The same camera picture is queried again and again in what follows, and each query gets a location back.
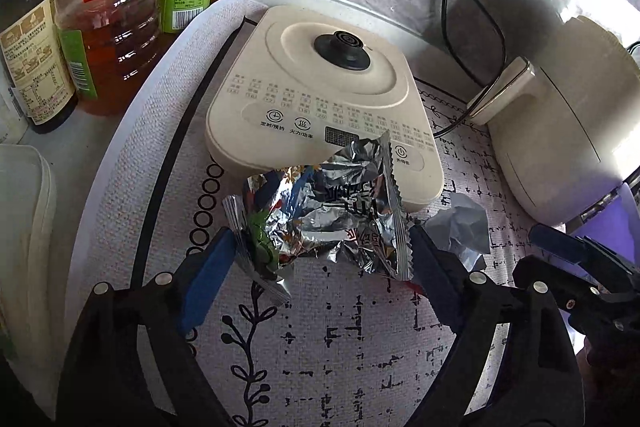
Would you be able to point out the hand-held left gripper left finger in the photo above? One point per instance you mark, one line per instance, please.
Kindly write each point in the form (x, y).
(210, 277)

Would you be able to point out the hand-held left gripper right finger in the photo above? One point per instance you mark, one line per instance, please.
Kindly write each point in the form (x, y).
(431, 268)

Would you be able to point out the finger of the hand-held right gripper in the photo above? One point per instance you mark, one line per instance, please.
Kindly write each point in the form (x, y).
(560, 279)
(550, 237)

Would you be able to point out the purple plastic bucket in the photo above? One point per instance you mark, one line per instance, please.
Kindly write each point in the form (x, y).
(620, 217)

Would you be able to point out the silver foil snack wrapper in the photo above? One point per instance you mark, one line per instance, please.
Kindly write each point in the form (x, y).
(325, 217)

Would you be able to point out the grey crumpled wrapper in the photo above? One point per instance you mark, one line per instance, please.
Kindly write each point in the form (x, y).
(460, 222)

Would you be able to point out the white electric kettle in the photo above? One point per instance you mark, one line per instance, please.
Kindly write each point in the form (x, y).
(575, 132)

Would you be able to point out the white black patterned mat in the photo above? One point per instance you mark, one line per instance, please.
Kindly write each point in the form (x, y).
(350, 357)

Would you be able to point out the white plastic container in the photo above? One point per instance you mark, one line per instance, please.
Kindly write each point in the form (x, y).
(25, 232)

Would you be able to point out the cream kettle base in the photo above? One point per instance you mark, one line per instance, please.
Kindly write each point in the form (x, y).
(300, 57)

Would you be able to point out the dark soy sauce bottle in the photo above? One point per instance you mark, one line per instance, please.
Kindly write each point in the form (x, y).
(35, 57)

